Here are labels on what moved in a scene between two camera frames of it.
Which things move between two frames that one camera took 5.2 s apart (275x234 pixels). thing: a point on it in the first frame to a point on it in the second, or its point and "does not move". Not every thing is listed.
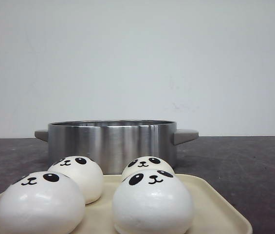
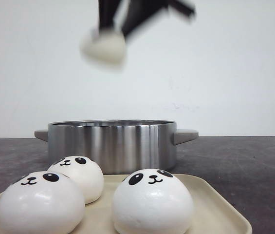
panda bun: (86, 171) does not move
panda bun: (152, 201) does not move
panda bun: (41, 203) does not move
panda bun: (145, 163) to (105, 49)
